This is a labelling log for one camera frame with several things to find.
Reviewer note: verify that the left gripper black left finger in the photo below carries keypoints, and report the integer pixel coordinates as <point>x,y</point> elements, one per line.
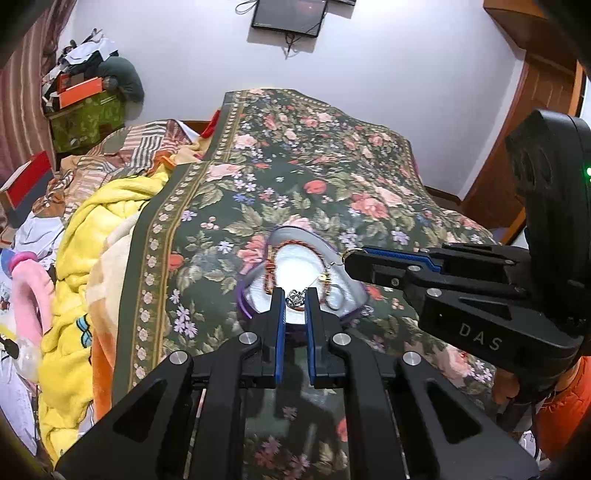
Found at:
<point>185,418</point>

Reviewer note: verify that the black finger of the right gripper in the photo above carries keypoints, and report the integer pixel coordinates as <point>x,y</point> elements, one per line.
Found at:
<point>459,259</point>
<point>419,285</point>

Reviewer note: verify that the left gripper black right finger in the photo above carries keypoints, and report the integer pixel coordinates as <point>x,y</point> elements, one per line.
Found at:
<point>404,419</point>

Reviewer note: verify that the heart-shaped purple jewelry box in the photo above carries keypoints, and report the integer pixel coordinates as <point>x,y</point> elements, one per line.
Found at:
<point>295,259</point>

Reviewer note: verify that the right hand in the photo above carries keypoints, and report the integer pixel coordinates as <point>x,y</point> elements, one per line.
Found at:
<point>505,388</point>

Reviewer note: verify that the yellow fleece blanket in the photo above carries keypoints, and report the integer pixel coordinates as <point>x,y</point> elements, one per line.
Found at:
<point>65,371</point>

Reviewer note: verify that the floral dark green bedspread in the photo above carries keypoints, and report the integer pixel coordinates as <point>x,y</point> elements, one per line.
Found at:
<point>281,159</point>

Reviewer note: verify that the brown wooden door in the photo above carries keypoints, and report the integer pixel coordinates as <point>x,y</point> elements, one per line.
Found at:
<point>493,200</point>

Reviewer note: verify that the wooden overhead cabinet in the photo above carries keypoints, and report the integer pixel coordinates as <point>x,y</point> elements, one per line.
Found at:
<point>531,30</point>

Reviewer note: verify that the striped patchwork quilt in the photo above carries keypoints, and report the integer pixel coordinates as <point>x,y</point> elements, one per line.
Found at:
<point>127,152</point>

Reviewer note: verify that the red and grey box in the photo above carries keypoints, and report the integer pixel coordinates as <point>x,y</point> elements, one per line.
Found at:
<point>27,184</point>

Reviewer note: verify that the green patterned storage box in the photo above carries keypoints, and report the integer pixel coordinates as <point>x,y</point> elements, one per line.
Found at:
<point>87,122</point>

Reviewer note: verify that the orange shoe box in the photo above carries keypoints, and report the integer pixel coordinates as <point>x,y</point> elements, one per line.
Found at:
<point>80,92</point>

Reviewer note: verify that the grey green jacket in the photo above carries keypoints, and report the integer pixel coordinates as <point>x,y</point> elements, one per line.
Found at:
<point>117,73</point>

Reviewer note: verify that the white clothes pile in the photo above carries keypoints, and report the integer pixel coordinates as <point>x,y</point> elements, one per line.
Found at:
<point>96,43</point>

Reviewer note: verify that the striped red curtain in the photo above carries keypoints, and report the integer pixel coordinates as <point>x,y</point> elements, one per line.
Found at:
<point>24,127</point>

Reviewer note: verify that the small black wall monitor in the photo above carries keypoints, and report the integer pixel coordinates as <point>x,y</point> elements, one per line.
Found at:
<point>302,17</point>

